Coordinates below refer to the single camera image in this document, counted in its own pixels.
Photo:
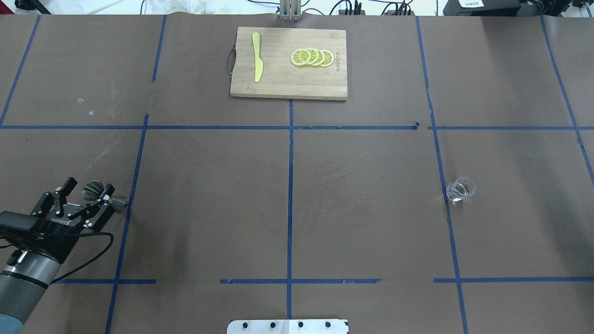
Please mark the small clear glass cup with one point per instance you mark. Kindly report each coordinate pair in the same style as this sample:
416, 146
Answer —
460, 189

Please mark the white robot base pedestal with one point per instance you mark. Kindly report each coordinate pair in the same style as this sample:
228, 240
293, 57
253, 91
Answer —
289, 326

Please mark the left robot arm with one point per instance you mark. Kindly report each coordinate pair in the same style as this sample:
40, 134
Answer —
28, 275

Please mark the black box on desk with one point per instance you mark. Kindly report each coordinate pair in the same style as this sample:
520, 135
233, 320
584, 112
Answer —
483, 8

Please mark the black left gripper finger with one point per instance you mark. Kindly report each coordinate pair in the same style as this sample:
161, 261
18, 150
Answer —
95, 214
55, 201

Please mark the back lemon slice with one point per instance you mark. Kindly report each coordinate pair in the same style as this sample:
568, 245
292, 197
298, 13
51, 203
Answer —
328, 59

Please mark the yellow plastic knife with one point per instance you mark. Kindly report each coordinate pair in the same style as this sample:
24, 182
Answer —
258, 62

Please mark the wooden cutting board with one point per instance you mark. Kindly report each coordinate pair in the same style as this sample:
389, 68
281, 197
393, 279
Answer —
280, 78

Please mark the steel jigger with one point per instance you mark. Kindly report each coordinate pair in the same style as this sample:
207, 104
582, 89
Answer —
96, 190

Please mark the aluminium frame post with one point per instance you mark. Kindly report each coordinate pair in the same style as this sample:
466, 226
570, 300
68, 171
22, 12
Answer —
290, 10

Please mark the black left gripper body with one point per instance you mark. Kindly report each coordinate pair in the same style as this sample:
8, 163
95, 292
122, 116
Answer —
54, 234

